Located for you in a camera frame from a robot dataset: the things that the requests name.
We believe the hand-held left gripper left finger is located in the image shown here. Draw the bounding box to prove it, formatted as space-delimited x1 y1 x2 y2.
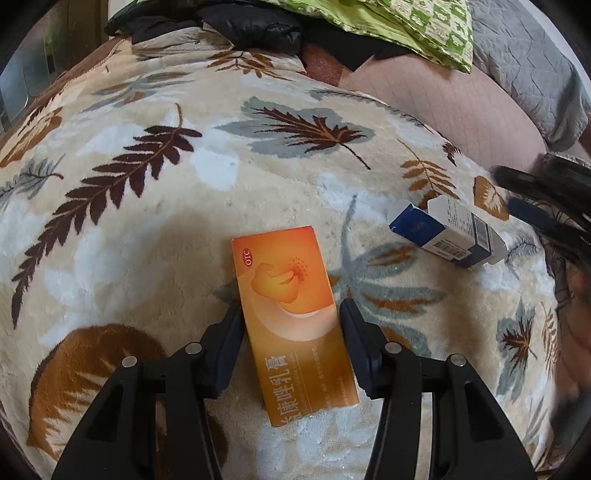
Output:
52 302 245 480

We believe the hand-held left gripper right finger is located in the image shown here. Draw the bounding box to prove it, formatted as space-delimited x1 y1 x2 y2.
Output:
339 299 539 480

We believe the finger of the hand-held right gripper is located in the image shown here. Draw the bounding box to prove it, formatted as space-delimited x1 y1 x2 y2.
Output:
494 165 561 197
505 196 585 250

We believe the orange medicine box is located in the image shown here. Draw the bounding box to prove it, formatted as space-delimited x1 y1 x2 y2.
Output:
231 225 361 428

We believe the blue and white box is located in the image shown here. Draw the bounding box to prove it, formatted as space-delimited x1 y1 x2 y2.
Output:
389 194 509 271

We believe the pink cushion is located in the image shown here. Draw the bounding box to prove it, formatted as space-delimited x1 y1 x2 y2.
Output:
339 46 552 171

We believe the leaf printed beige blanket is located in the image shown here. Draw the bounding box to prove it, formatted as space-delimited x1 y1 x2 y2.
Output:
0 37 568 480

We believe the grey quilted blanket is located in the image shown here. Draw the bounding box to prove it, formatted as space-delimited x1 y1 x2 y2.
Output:
466 0 587 144

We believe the green floral quilt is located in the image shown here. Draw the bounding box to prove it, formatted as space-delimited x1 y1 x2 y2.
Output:
295 0 476 75

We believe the black jacket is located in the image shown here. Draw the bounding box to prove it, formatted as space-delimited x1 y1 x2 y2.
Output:
106 0 398 61

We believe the grey metal object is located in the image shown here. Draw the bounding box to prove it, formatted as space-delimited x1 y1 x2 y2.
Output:
0 28 51 134

